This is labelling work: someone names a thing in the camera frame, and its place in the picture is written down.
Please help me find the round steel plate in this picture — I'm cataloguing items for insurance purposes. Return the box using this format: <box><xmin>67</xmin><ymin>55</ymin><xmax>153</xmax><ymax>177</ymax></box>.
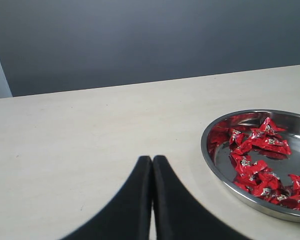
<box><xmin>201</xmin><ymin>109</ymin><xmax>300</xmax><ymax>223</ymax></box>

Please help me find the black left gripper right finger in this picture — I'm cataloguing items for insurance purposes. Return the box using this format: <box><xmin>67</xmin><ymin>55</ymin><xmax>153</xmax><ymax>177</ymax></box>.
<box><xmin>152</xmin><ymin>155</ymin><xmax>248</xmax><ymax>240</ymax></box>

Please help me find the red wrapped candy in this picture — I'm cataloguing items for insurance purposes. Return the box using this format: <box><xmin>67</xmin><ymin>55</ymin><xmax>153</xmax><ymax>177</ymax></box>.
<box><xmin>248</xmin><ymin>136</ymin><xmax>292</xmax><ymax>155</ymax></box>
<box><xmin>251</xmin><ymin>117</ymin><xmax>286</xmax><ymax>136</ymax></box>
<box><xmin>228</xmin><ymin>128</ymin><xmax>249</xmax><ymax>152</ymax></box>
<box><xmin>251</xmin><ymin>171</ymin><xmax>283</xmax><ymax>199</ymax></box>
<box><xmin>229</xmin><ymin>153</ymin><xmax>268</xmax><ymax>176</ymax></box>

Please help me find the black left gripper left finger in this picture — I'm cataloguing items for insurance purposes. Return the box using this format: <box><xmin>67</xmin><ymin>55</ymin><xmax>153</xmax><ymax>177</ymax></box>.
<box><xmin>63</xmin><ymin>156</ymin><xmax>154</xmax><ymax>240</ymax></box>

